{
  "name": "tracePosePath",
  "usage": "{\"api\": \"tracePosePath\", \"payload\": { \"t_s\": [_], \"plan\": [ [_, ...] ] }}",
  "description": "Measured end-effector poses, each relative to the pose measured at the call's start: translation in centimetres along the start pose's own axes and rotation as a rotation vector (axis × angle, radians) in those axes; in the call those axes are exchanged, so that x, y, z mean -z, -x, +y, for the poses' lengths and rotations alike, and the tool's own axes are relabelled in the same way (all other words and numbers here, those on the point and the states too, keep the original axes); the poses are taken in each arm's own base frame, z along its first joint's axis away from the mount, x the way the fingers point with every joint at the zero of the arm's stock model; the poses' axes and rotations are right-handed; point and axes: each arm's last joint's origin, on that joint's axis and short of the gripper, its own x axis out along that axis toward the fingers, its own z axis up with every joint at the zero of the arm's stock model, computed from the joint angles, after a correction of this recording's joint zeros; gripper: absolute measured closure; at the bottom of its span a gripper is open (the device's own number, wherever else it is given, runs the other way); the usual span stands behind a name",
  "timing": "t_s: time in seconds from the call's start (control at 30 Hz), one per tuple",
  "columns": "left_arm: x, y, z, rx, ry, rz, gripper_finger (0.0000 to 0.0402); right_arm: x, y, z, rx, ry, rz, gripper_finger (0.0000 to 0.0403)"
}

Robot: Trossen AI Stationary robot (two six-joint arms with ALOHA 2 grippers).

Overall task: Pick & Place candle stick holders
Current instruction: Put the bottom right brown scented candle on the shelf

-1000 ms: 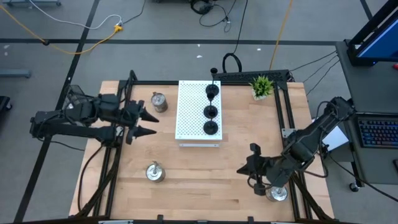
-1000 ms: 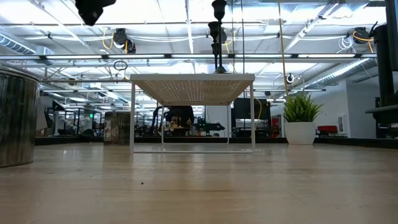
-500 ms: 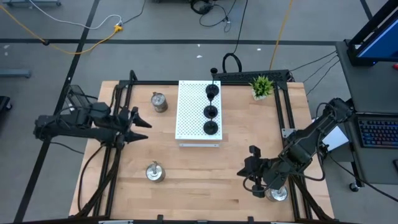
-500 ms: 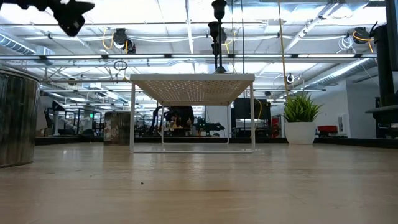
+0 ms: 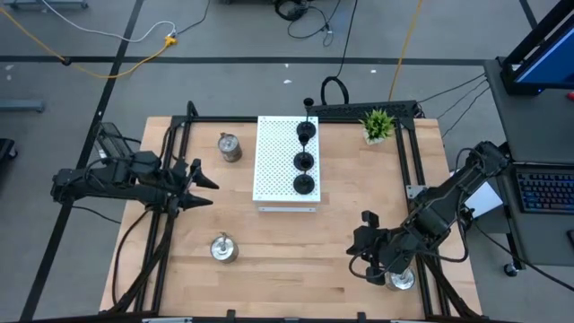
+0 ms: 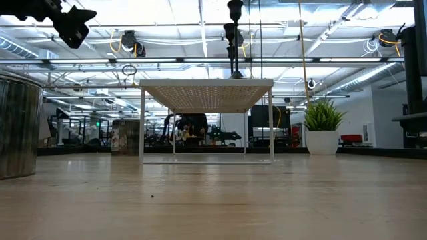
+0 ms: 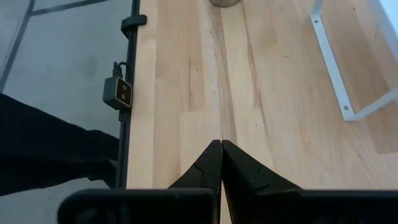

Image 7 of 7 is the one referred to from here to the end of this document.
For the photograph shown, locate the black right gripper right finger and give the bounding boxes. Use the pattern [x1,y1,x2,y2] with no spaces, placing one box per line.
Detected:
[222,139,302,224]

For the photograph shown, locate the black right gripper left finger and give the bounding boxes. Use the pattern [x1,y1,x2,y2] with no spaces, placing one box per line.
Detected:
[167,139,223,224]

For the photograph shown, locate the silver cylindrical candle holder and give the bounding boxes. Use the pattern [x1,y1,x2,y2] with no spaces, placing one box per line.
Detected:
[207,0,243,9]

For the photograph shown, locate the white perforated metal shelf riser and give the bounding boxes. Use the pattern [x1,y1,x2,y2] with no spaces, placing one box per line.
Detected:
[309,0,398,123]

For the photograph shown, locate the person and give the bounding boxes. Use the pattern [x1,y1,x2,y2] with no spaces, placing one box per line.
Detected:
[0,92,121,197]

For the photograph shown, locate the black aluminium table frame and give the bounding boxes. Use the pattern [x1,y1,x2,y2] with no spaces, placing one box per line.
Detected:
[114,0,147,189]

